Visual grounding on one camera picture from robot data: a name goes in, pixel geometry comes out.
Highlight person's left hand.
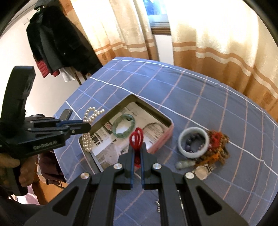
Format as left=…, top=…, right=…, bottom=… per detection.
left=0, top=152, right=41, bottom=188

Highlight silver wristwatch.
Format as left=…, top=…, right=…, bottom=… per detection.
left=192, top=163, right=216, bottom=180

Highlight dark hanging clothes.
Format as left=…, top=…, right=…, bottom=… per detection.
left=26, top=1, right=102, bottom=77

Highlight right beige orange curtain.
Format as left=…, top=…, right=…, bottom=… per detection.
left=166, top=1, right=277, bottom=119

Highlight white jade bangle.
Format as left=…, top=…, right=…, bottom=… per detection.
left=177, top=127, right=209, bottom=159

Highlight pale jade pendant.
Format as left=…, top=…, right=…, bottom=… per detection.
left=175, top=160, right=196, bottom=170

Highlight dark purple bead bracelet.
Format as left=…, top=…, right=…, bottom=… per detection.
left=184, top=134, right=206, bottom=153

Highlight wooden clothes rack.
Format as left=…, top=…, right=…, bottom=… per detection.
left=74, top=72, right=91, bottom=86

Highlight printed paper liner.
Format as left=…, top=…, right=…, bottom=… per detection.
left=90, top=102, right=169, bottom=169

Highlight brown wooden bead mala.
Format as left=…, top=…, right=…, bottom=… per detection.
left=195, top=130, right=230, bottom=167

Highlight blue checked tablecloth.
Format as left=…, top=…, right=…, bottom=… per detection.
left=53, top=56, right=278, bottom=226

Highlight green jade bracelet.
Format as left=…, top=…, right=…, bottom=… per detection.
left=112, top=113, right=136, bottom=138

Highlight pink metal tin box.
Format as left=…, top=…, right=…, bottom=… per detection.
left=79, top=94, right=174, bottom=174

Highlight left beige orange curtain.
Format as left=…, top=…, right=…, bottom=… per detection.
left=60, top=0, right=158, bottom=64

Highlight red knot cord charm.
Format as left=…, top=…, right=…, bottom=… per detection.
left=129, top=127, right=144, bottom=168

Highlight silver bangle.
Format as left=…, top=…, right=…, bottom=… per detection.
left=142, top=122, right=166, bottom=146

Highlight beige orange curtain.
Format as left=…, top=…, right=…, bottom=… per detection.
left=166, top=1, right=277, bottom=119
left=60, top=0, right=158, bottom=64

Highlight window with wooden sill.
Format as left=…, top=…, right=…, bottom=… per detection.
left=143, top=0, right=171, bottom=35

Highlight white pearl necklace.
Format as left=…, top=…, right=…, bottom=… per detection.
left=82, top=106, right=105, bottom=153

